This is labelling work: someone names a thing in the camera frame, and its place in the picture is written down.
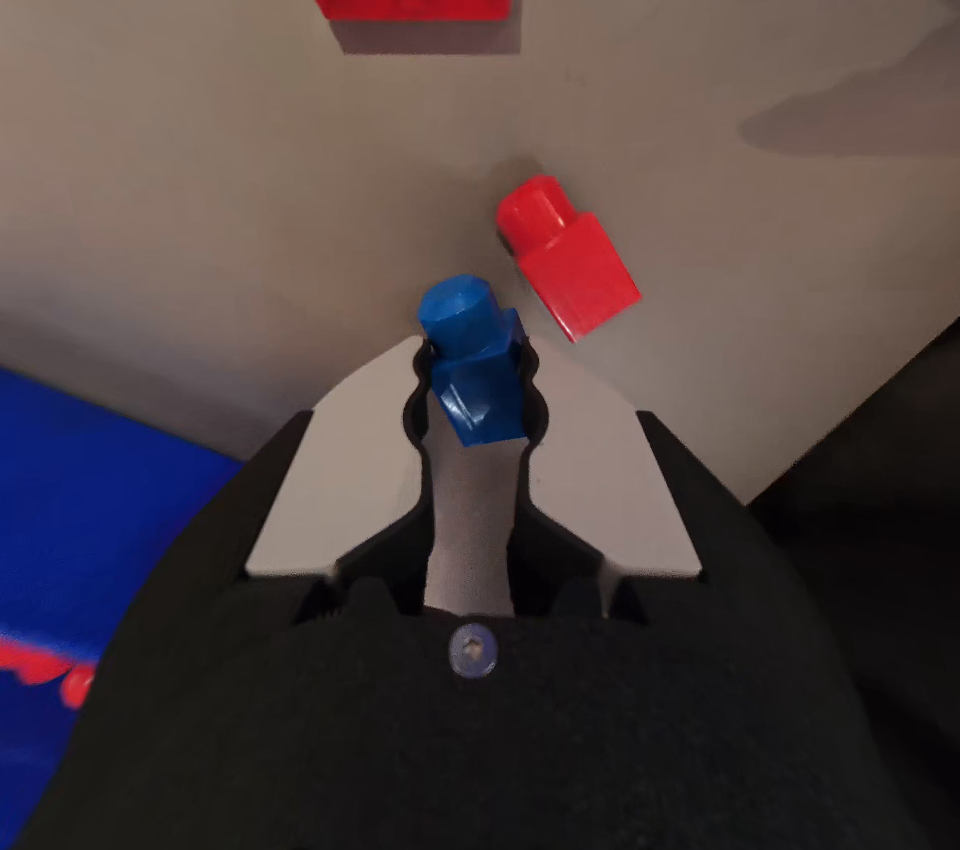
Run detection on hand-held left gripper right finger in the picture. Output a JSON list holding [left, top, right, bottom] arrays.
[[511, 336, 704, 616]]

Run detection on blue single-stud toy block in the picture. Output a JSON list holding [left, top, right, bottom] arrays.
[[417, 274, 528, 448]]

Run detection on red single-stud toy block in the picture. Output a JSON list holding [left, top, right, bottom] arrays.
[[495, 174, 644, 345]]

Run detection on blue plastic bin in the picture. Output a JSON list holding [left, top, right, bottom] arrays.
[[0, 361, 247, 825]]

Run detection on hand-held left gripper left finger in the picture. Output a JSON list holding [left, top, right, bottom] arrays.
[[246, 334, 436, 613]]

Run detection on grey desk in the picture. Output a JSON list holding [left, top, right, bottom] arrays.
[[0, 0, 960, 615]]

